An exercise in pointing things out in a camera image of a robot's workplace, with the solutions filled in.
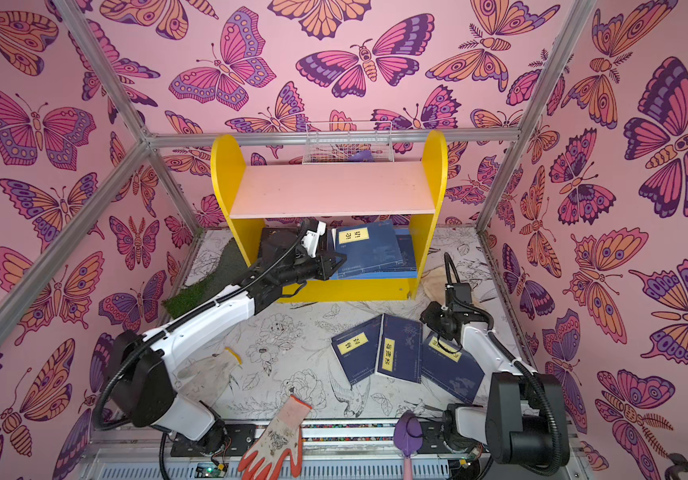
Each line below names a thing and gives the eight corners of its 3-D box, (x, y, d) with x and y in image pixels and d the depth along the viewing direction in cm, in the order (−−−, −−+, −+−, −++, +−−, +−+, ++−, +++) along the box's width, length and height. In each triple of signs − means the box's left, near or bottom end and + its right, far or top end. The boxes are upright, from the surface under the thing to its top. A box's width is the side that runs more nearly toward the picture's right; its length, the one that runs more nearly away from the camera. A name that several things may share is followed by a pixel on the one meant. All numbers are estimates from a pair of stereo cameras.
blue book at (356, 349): (348, 386, 84) (348, 382, 82) (328, 343, 92) (327, 338, 90) (402, 358, 89) (404, 354, 86) (379, 319, 97) (379, 314, 95)
